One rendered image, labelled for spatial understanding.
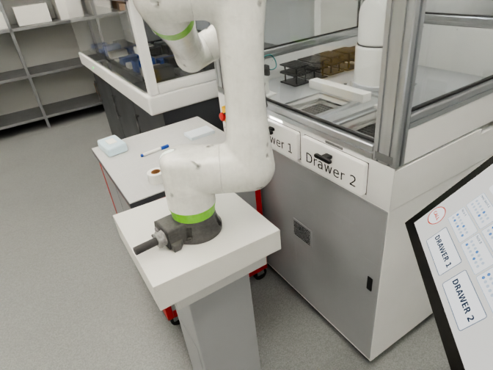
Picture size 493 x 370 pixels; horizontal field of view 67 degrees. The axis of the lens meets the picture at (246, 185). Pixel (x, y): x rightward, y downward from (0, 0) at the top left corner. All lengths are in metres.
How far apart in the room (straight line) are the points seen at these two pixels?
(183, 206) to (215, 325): 0.41
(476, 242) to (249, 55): 0.56
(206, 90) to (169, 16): 1.35
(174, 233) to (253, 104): 0.39
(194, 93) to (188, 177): 1.29
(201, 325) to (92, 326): 1.02
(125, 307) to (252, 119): 1.47
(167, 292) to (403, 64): 0.79
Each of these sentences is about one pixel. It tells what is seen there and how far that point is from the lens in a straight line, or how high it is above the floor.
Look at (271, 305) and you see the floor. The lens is 1.94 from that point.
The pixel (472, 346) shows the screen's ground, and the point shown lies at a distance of 0.64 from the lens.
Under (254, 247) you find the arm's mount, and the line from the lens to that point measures 1.02.
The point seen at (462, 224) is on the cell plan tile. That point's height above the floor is 1.04.
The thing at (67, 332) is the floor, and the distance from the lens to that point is 2.15.
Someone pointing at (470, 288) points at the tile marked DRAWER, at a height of 1.02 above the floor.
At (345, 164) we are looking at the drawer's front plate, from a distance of 1.20.
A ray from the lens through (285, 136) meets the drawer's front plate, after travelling 1.41.
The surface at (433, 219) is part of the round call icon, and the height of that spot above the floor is 1.01.
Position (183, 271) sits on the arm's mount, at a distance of 0.95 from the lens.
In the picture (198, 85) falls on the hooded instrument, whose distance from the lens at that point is 2.17.
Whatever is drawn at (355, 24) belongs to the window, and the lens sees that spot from 1.11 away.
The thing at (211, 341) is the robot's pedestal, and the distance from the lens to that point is 1.24.
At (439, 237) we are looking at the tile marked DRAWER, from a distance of 0.78.
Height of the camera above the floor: 1.48
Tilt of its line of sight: 31 degrees down
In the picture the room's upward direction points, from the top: 6 degrees counter-clockwise
